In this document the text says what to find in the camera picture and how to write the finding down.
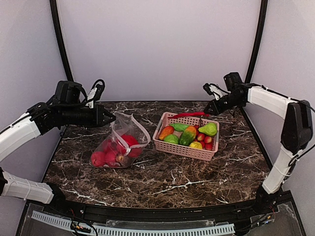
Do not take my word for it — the small red apple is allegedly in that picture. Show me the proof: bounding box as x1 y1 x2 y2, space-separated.
204 136 212 144
205 143 213 151
197 133 205 141
115 154 124 163

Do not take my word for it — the black frame post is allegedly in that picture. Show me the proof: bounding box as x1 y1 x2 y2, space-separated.
245 0 268 83
49 0 74 82

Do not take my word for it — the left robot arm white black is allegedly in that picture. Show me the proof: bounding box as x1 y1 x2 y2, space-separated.
0 79 116 204

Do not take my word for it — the black front frame rail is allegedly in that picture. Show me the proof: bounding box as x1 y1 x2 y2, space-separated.
42 200 271 223

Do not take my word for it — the right black frame post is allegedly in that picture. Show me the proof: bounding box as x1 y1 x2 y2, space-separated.
245 0 268 83

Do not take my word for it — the white slotted cable duct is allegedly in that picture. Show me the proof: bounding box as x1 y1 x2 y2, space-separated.
31 210 235 236

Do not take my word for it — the red fruit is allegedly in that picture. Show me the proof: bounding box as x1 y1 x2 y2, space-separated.
105 149 120 167
102 139 116 153
91 151 106 167

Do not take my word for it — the red chili pepper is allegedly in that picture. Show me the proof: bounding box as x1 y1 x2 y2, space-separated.
169 112 210 119

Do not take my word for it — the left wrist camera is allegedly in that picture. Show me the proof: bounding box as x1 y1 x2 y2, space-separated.
55 81 82 104

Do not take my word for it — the clear zip top bag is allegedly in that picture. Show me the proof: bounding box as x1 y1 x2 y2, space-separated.
93 112 151 169

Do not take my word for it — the red bell pepper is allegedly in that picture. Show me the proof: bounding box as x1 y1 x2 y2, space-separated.
122 134 142 158

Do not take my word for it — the pink plastic basket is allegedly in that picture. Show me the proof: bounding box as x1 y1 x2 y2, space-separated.
153 112 220 161

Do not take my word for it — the left black frame post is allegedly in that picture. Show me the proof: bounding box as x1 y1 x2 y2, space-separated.
49 0 74 82

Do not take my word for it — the yellow pepper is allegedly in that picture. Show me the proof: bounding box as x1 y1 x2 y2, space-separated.
189 141 203 149

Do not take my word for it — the orange red mango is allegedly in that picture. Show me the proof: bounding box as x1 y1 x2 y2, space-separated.
158 125 174 141

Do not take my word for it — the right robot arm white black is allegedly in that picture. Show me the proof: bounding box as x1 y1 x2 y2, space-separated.
203 72 315 212

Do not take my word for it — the green pear-like fruit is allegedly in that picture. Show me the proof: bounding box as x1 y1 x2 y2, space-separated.
198 122 218 137

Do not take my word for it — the green orange mango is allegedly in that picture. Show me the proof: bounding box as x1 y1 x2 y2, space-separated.
179 126 197 146

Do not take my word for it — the green apple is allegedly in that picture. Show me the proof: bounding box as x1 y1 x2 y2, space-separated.
163 134 179 145

